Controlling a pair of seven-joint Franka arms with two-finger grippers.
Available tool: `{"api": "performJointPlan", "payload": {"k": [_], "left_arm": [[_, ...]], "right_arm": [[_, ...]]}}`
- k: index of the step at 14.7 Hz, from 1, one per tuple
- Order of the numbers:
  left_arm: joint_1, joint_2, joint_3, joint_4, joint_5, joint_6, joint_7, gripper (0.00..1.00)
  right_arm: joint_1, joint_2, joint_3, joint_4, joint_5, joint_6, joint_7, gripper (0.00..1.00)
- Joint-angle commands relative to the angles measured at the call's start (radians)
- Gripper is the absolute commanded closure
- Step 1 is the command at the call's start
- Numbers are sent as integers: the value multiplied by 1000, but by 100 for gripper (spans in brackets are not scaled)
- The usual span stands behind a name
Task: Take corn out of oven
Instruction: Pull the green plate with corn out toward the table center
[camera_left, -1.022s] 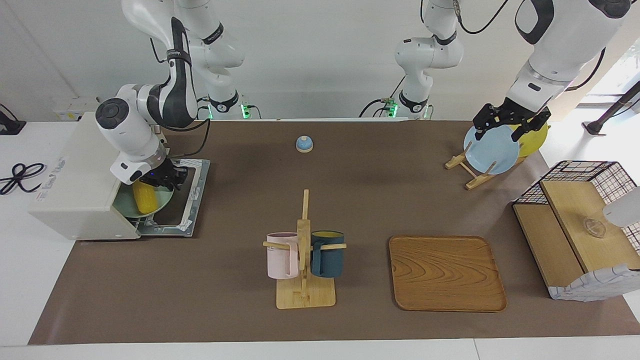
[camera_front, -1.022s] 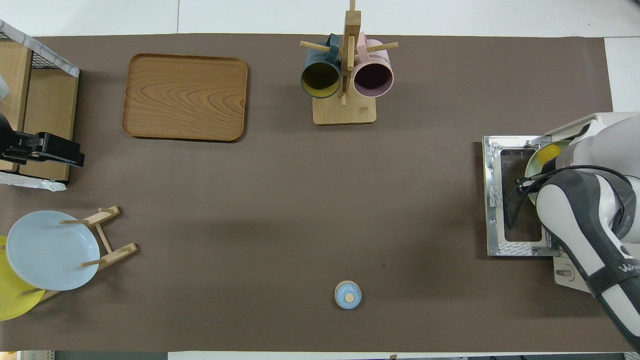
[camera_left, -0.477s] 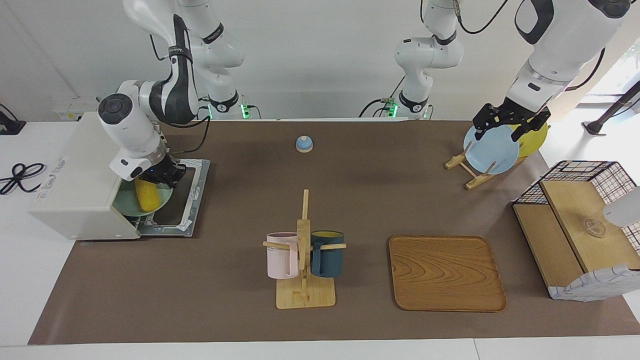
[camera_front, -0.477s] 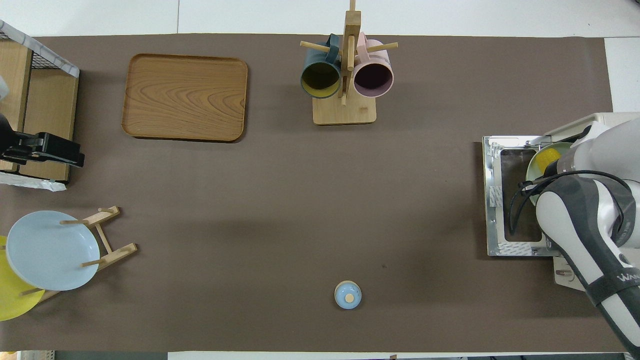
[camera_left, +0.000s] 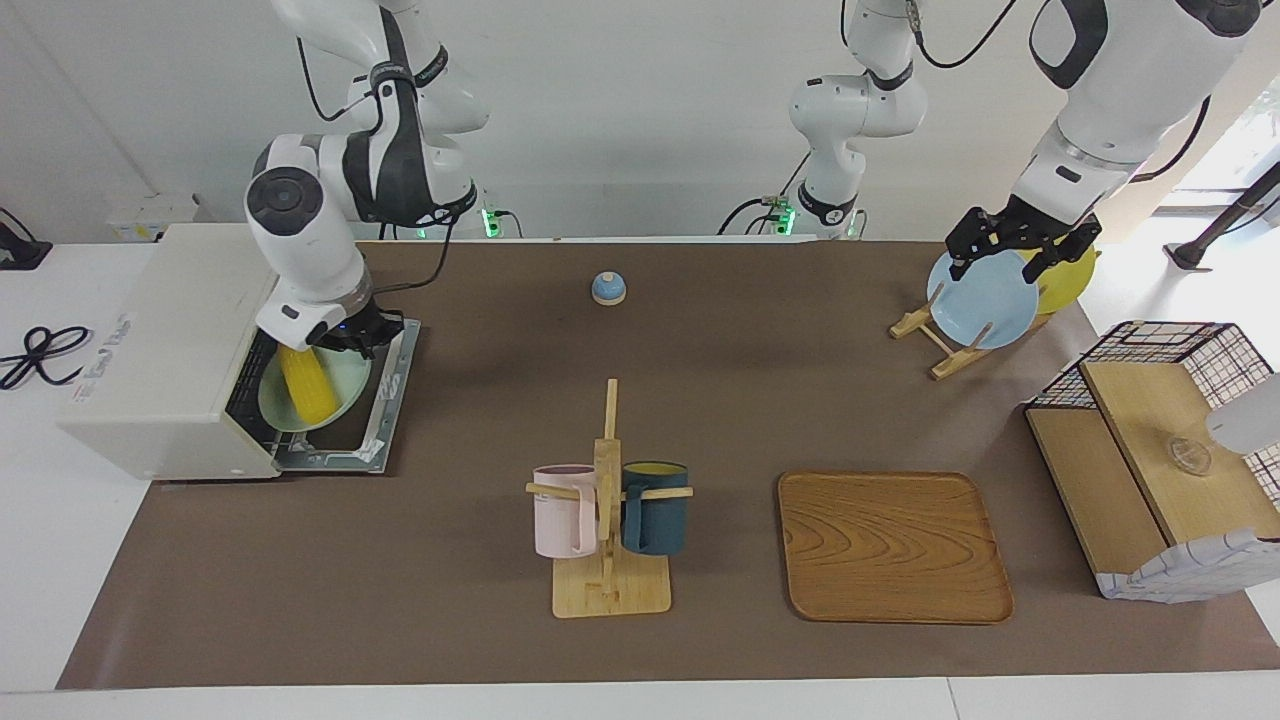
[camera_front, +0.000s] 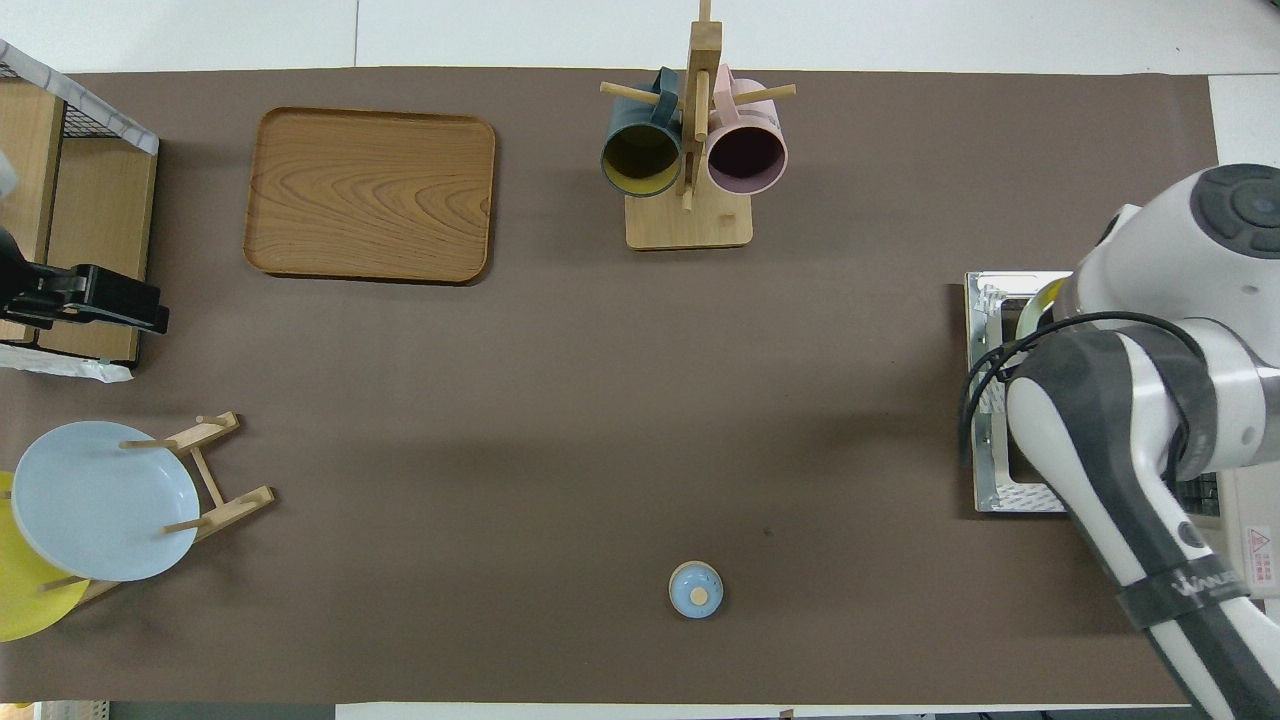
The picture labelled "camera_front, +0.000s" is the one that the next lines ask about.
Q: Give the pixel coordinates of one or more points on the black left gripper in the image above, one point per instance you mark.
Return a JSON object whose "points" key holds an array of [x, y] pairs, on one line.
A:
{"points": [[110, 295]]}

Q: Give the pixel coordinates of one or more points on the light green plate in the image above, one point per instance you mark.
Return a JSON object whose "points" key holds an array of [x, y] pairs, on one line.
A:
{"points": [[1035, 297]]}

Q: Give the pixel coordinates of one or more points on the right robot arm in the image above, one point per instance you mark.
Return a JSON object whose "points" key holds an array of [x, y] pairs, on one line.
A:
{"points": [[1180, 260]]}

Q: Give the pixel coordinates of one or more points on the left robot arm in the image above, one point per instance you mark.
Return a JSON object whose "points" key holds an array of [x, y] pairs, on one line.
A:
{"points": [[8, 260]]}

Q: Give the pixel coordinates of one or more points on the white marbled sheet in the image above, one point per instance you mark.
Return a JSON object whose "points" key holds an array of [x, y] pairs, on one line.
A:
{"points": [[70, 366]]}

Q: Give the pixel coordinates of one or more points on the wooden shelf unit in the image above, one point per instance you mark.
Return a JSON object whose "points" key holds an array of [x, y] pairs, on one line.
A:
{"points": [[100, 175]]}

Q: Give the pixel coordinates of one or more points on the light blue plate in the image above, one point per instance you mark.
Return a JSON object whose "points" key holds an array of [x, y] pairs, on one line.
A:
{"points": [[90, 500]]}

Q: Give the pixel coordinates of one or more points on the wooden plate rack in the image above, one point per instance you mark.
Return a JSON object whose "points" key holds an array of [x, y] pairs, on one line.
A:
{"points": [[235, 508]]}

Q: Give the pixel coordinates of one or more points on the wooden serving tray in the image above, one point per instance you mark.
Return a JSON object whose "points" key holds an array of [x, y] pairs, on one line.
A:
{"points": [[420, 200]]}

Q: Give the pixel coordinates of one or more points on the yellow plate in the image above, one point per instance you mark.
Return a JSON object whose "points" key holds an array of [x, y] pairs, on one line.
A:
{"points": [[25, 600]]}

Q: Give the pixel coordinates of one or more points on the dark teal mug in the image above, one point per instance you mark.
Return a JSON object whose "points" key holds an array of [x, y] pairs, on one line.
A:
{"points": [[640, 150]]}

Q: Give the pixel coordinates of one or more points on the wooden mug tree stand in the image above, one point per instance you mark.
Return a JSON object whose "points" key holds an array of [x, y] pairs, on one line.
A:
{"points": [[690, 225]]}

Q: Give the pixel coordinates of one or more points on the blue jar with wooden lid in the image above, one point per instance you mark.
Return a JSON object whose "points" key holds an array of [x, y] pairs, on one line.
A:
{"points": [[695, 590]]}

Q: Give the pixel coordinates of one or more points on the pink mug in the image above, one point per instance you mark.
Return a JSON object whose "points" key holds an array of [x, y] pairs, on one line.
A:
{"points": [[745, 155]]}

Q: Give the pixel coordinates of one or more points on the brown table mat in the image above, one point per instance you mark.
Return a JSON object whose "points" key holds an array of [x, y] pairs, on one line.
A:
{"points": [[860, 300]]}

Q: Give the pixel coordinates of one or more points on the red warning sticker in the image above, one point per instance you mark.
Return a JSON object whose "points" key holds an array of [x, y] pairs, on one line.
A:
{"points": [[1259, 550]]}

